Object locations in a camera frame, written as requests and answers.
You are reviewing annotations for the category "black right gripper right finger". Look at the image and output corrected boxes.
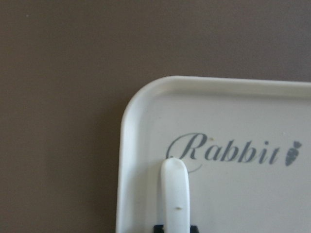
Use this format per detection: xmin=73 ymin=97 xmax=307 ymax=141
xmin=190 ymin=225 xmax=199 ymax=233

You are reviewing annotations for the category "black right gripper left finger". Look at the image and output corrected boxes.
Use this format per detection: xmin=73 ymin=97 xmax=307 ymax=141
xmin=153 ymin=225 xmax=164 ymax=233

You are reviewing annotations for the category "white ceramic spoon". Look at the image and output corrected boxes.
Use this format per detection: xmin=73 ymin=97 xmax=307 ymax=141
xmin=160 ymin=158 xmax=190 ymax=233

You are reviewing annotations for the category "white Rabbit tray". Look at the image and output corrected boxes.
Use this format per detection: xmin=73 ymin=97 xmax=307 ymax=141
xmin=116 ymin=76 xmax=311 ymax=233

